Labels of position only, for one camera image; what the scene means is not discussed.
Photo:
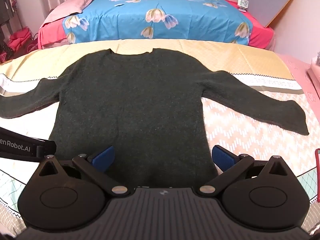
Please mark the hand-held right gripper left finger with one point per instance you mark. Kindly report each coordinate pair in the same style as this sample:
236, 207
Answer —
103, 158

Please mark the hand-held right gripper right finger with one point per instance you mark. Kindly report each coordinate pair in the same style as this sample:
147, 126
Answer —
222, 157

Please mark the dark green sweater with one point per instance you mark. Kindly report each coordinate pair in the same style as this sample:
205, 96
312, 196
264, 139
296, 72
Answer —
130, 100

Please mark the red clothes pile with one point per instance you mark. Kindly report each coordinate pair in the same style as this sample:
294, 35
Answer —
18, 40

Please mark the hanging dark clothes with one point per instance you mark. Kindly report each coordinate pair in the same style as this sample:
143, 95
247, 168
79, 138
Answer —
7, 7

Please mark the red flat object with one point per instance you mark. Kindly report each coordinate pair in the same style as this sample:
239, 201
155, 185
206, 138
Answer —
317, 175

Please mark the yellow patterned bed sheet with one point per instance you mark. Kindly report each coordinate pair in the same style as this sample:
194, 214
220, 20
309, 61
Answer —
237, 57

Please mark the pink printed sheet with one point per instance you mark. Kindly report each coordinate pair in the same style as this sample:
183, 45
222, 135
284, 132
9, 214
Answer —
297, 72

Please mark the blue floral quilt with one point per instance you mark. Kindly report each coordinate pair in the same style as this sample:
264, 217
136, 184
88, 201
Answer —
120, 17

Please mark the pink blanket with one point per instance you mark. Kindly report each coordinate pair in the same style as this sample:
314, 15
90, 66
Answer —
67, 6

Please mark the white digital clock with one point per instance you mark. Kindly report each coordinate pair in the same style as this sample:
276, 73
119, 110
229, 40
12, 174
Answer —
242, 4

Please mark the grey board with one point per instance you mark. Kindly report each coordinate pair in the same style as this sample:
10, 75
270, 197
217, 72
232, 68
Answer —
272, 0

